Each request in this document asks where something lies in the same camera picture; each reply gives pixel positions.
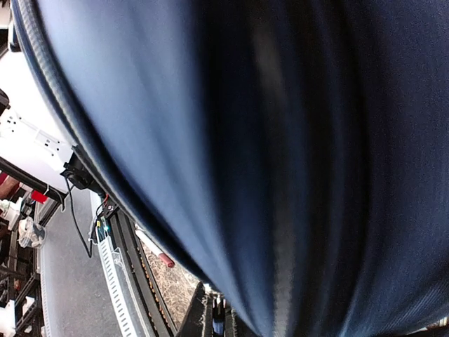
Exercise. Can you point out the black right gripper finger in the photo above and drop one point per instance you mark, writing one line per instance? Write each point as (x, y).
(198, 321)

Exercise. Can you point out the navy blue student backpack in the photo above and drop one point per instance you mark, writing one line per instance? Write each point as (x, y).
(293, 154)

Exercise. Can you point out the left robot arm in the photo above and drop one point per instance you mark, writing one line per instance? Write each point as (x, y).
(33, 147)

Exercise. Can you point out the white pen red cap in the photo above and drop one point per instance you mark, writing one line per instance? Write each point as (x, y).
(163, 257)

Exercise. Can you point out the small circuit board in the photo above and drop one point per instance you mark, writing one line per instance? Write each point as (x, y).
(103, 213)

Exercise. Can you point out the black front rail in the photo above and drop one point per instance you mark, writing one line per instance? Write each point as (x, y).
(151, 305)

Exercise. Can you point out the white slotted cable duct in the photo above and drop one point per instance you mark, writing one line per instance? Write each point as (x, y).
(118, 285)

